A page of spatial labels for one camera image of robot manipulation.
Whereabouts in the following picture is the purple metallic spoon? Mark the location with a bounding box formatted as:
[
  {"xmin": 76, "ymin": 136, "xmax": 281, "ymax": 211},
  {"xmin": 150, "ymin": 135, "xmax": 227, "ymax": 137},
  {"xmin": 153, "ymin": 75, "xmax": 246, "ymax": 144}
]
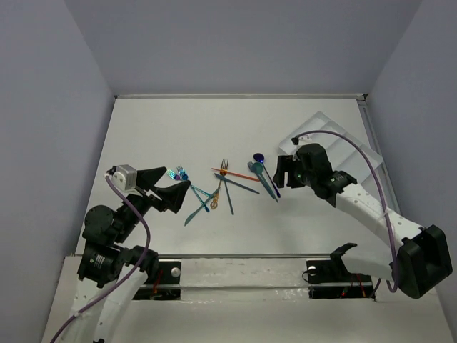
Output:
[{"xmin": 253, "ymin": 152, "xmax": 281, "ymax": 198}]

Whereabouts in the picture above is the teal plastic spoon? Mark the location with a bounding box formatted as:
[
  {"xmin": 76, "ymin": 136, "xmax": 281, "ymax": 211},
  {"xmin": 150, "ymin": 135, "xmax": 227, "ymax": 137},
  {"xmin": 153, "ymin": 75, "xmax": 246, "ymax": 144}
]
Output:
[{"xmin": 254, "ymin": 162, "xmax": 278, "ymax": 202}]

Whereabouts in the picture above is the gold ornate fork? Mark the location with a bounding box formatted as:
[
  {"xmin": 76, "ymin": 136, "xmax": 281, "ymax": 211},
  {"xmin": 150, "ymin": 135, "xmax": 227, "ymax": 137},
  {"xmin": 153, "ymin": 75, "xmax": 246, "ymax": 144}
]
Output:
[{"xmin": 210, "ymin": 159, "xmax": 229, "ymax": 209}]

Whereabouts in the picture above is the dark blue knife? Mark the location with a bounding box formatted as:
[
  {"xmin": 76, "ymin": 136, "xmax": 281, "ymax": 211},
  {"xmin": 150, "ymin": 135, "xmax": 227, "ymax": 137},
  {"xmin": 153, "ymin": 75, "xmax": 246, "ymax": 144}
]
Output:
[{"xmin": 214, "ymin": 173, "xmax": 260, "ymax": 194}]

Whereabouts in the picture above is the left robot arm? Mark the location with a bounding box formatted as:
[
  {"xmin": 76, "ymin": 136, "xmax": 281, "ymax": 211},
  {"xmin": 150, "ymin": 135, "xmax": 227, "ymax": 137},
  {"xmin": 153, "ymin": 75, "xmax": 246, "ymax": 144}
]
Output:
[{"xmin": 52, "ymin": 164, "xmax": 191, "ymax": 342}]

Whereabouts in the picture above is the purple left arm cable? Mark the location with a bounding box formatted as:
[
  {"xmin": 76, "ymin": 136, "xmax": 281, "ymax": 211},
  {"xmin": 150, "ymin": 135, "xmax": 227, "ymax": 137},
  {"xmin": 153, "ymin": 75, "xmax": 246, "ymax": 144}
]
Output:
[{"xmin": 49, "ymin": 174, "xmax": 151, "ymax": 343}]

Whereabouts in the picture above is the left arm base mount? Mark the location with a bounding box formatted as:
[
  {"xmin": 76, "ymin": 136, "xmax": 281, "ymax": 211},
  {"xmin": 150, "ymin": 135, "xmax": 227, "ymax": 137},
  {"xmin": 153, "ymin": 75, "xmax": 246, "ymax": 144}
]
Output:
[{"xmin": 133, "ymin": 259, "xmax": 181, "ymax": 301}]

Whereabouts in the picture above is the orange chopstick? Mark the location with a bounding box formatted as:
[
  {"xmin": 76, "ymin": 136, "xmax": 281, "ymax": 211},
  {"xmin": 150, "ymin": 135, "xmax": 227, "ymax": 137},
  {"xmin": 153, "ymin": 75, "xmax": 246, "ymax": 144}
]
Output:
[{"xmin": 211, "ymin": 168, "xmax": 260, "ymax": 182}]

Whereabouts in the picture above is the white divided cutlery tray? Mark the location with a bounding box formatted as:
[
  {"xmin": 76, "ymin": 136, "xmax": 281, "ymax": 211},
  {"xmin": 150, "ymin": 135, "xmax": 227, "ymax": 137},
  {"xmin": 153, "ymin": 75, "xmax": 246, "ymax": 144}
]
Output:
[{"xmin": 278, "ymin": 112, "xmax": 383, "ymax": 183}]

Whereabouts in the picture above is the iridescent blue fork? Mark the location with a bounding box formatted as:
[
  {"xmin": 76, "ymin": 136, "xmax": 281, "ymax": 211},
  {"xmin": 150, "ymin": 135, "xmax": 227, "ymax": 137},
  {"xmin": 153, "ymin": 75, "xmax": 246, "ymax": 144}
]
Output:
[{"xmin": 176, "ymin": 166, "xmax": 204, "ymax": 204}]

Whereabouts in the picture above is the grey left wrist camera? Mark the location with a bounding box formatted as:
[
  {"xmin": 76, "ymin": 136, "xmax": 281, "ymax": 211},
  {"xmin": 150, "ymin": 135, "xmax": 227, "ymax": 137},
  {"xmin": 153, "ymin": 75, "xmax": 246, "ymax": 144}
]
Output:
[{"xmin": 107, "ymin": 164, "xmax": 137, "ymax": 193}]

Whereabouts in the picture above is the teal plastic knife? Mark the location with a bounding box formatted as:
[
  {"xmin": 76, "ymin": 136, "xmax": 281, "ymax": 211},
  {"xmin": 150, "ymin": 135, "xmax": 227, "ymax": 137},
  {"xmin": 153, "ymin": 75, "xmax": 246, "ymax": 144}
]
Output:
[{"xmin": 184, "ymin": 188, "xmax": 219, "ymax": 226}]

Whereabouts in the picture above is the iridescent green fork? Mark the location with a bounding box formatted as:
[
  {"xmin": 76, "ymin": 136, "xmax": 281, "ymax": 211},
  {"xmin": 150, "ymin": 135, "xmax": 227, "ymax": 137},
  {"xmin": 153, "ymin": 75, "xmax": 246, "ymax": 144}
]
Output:
[{"xmin": 166, "ymin": 169, "xmax": 211, "ymax": 198}]

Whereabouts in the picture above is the blue-grey plastic fork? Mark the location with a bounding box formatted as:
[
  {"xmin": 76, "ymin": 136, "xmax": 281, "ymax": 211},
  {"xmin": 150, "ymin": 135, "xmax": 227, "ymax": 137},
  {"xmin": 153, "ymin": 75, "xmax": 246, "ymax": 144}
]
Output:
[{"xmin": 248, "ymin": 161, "xmax": 258, "ymax": 175}]

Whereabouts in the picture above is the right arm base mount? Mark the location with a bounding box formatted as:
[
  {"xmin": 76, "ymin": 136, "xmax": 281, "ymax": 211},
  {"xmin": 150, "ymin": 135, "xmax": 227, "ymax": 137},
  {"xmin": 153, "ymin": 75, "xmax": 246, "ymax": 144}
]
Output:
[{"xmin": 301, "ymin": 243, "xmax": 376, "ymax": 299}]

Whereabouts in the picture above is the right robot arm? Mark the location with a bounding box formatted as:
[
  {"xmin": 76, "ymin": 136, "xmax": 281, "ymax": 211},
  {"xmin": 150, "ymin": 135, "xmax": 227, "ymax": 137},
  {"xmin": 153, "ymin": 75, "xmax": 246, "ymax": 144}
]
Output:
[{"xmin": 273, "ymin": 144, "xmax": 453, "ymax": 299}]

